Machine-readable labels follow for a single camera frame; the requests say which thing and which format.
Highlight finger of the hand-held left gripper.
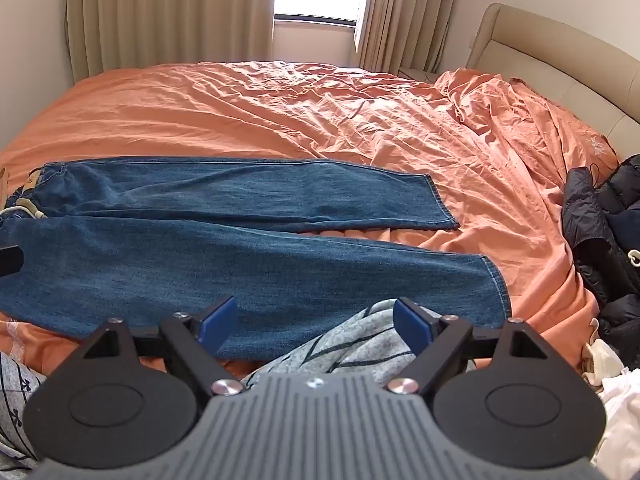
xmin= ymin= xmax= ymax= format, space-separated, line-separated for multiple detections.
xmin=0 ymin=245 xmax=25 ymax=277

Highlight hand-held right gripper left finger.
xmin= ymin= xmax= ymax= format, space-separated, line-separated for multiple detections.
xmin=85 ymin=296 xmax=242 ymax=397

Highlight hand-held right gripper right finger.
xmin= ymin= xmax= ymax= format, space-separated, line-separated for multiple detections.
xmin=390 ymin=297 xmax=551 ymax=397

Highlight blue denim pants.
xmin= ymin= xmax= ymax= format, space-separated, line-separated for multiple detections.
xmin=0 ymin=158 xmax=512 ymax=361

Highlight beige pants belt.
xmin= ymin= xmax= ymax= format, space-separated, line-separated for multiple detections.
xmin=0 ymin=199 xmax=48 ymax=221

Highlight grey striped knit garment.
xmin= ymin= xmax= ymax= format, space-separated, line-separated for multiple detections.
xmin=242 ymin=299 xmax=426 ymax=386

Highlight light grey patterned cloth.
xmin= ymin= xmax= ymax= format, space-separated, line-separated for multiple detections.
xmin=0 ymin=350 xmax=51 ymax=471

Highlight cream ruffled cloth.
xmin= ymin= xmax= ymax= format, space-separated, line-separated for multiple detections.
xmin=580 ymin=317 xmax=628 ymax=388

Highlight black puffer jacket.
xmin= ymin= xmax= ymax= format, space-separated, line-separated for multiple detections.
xmin=561 ymin=154 xmax=640 ymax=358

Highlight orange bed sheet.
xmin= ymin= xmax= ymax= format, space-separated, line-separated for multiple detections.
xmin=0 ymin=60 xmax=601 ymax=386

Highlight white cloth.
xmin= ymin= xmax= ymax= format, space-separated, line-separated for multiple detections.
xmin=592 ymin=367 xmax=640 ymax=480

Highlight orange crumpled duvet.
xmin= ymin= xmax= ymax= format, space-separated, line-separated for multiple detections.
xmin=434 ymin=67 xmax=626 ymax=281

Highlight beige nightstand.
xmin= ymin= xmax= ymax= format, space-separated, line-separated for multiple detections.
xmin=398 ymin=65 xmax=442 ymax=84

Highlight wide beige curtain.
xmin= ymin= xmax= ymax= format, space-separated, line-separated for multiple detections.
xmin=65 ymin=0 xmax=278 ymax=83

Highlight beige padded headboard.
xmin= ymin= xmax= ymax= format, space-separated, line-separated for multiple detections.
xmin=465 ymin=2 xmax=640 ymax=158

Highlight narrow beige curtain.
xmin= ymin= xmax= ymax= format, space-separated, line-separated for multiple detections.
xmin=352 ymin=0 xmax=468 ymax=73

